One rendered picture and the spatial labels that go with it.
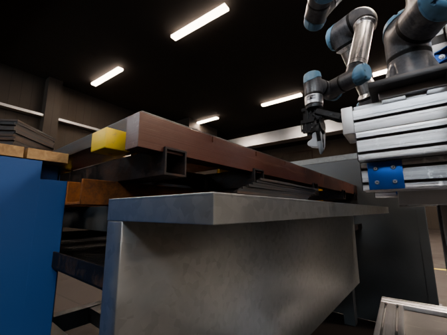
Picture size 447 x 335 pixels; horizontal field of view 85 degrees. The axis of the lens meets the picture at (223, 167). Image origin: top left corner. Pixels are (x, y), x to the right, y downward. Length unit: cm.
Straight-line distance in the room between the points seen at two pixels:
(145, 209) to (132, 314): 14
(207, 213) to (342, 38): 135
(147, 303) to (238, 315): 22
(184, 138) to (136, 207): 21
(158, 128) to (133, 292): 26
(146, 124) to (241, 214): 25
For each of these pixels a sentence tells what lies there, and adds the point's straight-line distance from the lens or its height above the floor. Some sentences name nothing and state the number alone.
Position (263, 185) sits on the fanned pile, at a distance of 45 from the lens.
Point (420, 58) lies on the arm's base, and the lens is 96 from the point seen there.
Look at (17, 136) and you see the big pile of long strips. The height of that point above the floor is 82.
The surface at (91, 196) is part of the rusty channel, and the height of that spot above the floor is 69.
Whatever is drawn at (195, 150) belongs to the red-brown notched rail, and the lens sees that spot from 50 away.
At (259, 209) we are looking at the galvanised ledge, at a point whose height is 66.
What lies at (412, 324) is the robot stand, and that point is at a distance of 140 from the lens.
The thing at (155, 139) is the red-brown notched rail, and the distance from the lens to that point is 44.
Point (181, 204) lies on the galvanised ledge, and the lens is 26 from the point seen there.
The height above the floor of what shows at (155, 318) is 52.
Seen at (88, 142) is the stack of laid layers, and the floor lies 83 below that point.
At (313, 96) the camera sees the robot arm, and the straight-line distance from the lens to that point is 113.
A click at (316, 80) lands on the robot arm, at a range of 117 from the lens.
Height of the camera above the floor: 66
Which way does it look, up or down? 10 degrees up
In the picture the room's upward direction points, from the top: straight up
